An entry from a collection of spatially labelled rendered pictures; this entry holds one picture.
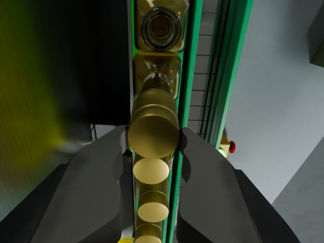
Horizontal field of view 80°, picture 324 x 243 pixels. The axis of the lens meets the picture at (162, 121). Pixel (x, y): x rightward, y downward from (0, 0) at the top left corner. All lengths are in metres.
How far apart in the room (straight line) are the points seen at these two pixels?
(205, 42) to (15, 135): 0.35
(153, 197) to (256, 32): 0.50
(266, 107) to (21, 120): 0.62
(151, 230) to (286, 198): 2.18
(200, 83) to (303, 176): 1.89
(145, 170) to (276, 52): 0.53
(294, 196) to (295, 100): 1.78
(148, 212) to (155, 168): 0.06
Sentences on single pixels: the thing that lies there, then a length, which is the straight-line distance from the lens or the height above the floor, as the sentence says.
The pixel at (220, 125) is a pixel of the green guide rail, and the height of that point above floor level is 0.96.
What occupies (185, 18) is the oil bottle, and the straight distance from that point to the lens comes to 0.21.
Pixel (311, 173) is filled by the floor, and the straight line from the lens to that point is 2.26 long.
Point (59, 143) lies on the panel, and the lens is 0.28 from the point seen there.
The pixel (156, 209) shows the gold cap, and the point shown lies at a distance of 0.22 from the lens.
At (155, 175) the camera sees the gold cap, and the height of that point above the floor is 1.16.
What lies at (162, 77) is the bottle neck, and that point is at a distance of 0.20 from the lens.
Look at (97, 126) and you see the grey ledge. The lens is 0.51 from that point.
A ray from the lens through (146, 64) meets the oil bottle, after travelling 0.21.
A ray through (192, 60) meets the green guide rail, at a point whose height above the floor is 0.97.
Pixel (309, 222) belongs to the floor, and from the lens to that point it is 2.86.
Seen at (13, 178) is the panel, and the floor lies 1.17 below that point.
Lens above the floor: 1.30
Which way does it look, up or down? 61 degrees down
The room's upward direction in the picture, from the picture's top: 179 degrees clockwise
